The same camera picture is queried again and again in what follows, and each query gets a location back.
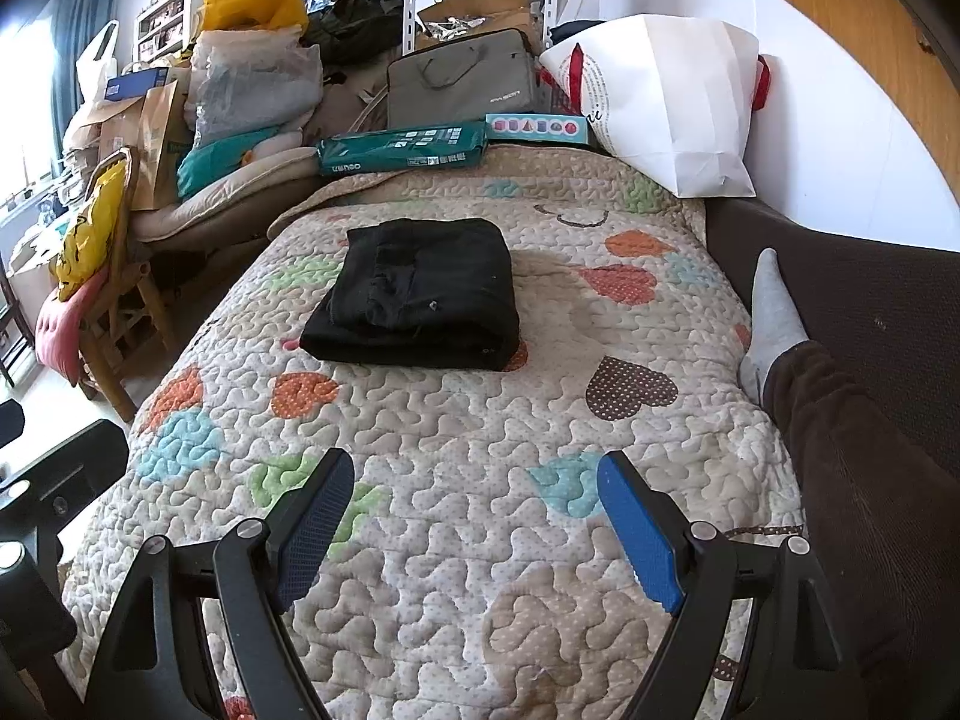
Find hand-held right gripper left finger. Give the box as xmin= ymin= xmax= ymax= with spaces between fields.
xmin=88 ymin=447 xmax=355 ymax=720

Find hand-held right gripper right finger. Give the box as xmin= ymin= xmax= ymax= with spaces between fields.
xmin=598 ymin=450 xmax=852 ymax=720

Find black pants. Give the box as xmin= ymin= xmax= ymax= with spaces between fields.
xmin=300 ymin=217 xmax=522 ymax=372

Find dark chair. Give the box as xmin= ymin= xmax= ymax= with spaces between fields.
xmin=0 ymin=270 xmax=38 ymax=387

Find pink cloth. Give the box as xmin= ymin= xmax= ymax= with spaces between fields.
xmin=34 ymin=270 xmax=110 ymax=383

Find wooden chair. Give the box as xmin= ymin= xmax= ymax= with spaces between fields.
xmin=75 ymin=150 xmax=181 ymax=425

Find heart patterned quilt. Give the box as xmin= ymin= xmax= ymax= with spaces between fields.
xmin=56 ymin=146 xmax=807 ymax=720

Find person's leg brown trousers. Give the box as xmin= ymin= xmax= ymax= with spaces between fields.
xmin=761 ymin=340 xmax=960 ymax=720

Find person's grey sock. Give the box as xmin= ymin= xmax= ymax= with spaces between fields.
xmin=739 ymin=247 xmax=811 ymax=406

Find beige seat cushion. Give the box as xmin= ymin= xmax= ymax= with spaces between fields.
xmin=131 ymin=146 xmax=323 ymax=245

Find brown paper bag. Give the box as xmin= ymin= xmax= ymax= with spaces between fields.
xmin=139 ymin=79 xmax=197 ymax=209

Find teal cloth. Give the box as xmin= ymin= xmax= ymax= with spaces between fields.
xmin=176 ymin=127 xmax=282 ymax=200

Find white plastic bag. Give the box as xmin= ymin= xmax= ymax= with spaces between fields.
xmin=75 ymin=19 xmax=121 ymax=102

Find white plush pillow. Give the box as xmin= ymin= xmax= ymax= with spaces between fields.
xmin=244 ymin=129 xmax=317 ymax=160

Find green paper ream box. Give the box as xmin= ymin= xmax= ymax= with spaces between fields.
xmin=315 ymin=120 xmax=490 ymax=179

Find blue grey curtain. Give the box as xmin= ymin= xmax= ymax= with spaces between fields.
xmin=49 ymin=0 xmax=121 ymax=185

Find light blue shapes box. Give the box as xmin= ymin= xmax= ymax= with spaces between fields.
xmin=485 ymin=112 xmax=587 ymax=145

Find beige cloth bag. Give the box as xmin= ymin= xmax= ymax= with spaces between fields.
xmin=319 ymin=75 xmax=391 ymax=147

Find white shelf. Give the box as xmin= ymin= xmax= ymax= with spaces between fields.
xmin=135 ymin=0 xmax=215 ymax=65

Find white paper bag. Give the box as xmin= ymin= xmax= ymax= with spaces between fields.
xmin=538 ymin=13 xmax=772 ymax=200

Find grey laptop bag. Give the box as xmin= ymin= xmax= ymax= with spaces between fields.
xmin=386 ymin=28 xmax=542 ymax=132

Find yellow plastic bag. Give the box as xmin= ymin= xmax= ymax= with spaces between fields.
xmin=201 ymin=0 xmax=310 ymax=35

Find dark blue cloth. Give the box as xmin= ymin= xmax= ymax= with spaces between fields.
xmin=549 ymin=19 xmax=610 ymax=50

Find black bag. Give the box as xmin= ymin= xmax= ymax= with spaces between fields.
xmin=300 ymin=0 xmax=406 ymax=65

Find brown cardboard sheets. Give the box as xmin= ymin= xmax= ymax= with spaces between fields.
xmin=420 ymin=0 xmax=541 ymax=42

